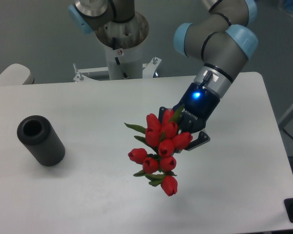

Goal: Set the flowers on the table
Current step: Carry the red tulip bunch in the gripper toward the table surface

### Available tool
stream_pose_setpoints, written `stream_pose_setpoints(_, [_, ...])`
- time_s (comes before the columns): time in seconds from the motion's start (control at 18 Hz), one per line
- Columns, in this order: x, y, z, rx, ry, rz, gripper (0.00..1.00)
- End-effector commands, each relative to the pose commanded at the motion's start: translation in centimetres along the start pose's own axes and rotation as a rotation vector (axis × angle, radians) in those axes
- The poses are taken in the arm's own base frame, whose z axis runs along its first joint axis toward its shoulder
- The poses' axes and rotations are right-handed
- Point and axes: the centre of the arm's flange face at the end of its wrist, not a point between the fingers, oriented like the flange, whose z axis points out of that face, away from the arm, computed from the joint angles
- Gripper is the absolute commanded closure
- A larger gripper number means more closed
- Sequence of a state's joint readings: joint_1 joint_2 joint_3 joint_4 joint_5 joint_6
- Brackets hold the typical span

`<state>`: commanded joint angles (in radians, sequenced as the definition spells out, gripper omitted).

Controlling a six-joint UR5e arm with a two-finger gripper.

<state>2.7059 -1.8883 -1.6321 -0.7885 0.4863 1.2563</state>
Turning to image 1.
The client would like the white metal base frame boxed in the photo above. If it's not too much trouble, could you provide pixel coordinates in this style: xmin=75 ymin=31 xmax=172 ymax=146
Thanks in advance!
xmin=73 ymin=57 xmax=162 ymax=82

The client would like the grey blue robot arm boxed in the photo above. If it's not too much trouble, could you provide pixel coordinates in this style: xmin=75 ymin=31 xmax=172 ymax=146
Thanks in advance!
xmin=68 ymin=0 xmax=258 ymax=150

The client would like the white chair armrest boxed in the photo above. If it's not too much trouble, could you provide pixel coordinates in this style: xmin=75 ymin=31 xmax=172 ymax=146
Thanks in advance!
xmin=0 ymin=63 xmax=35 ymax=87

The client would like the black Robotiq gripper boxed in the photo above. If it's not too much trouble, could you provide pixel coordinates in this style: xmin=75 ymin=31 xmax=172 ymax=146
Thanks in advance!
xmin=158 ymin=82 xmax=220 ymax=154

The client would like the red tulip bouquet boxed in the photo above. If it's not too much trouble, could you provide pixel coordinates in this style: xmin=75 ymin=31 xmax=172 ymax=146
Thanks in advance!
xmin=125 ymin=105 xmax=193 ymax=196

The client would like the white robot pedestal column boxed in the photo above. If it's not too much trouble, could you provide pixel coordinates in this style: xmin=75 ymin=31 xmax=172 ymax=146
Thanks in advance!
xmin=95 ymin=12 xmax=149 ymax=80

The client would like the black ribbed cylinder vase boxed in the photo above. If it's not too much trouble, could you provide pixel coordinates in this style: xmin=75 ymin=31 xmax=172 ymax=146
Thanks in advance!
xmin=17 ymin=115 xmax=65 ymax=167

